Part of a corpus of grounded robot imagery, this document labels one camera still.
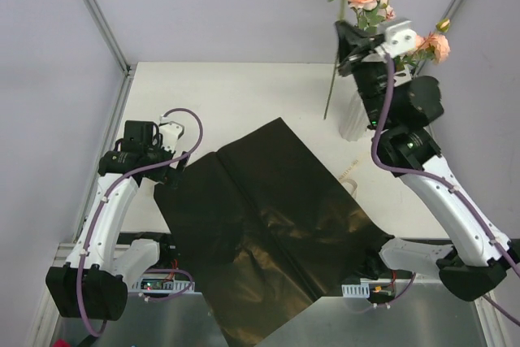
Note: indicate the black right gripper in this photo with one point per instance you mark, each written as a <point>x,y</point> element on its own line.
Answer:
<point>361,57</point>

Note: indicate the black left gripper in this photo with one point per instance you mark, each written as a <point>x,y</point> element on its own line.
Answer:
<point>171,174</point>

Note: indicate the pale pink rose stem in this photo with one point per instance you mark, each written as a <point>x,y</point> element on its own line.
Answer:
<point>370,17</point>

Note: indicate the cream printed ribbon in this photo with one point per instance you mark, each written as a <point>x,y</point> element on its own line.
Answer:
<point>351,178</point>

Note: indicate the black wrapping paper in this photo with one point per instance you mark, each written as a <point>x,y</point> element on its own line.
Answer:
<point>265,230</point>

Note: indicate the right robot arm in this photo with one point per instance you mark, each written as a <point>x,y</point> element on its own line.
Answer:
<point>479,254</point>

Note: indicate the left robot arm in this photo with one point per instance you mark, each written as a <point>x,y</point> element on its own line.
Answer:
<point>93,282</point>

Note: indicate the white ribbed ceramic vase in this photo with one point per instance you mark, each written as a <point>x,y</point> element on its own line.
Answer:
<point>355,121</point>

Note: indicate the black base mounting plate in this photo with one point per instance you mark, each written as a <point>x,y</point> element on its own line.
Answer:
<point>169,256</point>

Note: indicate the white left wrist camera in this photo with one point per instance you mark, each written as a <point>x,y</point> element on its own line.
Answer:
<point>171,132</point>

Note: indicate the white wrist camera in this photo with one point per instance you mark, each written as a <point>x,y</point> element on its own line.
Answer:
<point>398,37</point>
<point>171,132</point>

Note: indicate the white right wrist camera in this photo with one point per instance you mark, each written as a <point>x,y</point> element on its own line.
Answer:
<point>398,37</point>

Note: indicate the aluminium rail left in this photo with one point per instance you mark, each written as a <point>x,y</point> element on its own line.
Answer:
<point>65,257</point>

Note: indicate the left white cable duct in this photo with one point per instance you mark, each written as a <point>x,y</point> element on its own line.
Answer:
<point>151,285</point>

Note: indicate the white cable duct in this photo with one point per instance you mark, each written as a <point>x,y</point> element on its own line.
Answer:
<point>365,290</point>
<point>151,285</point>

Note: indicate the left aluminium frame post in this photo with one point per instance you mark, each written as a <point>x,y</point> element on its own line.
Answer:
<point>108,36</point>

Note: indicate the right white cable duct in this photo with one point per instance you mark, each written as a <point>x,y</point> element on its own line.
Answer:
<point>365,290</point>

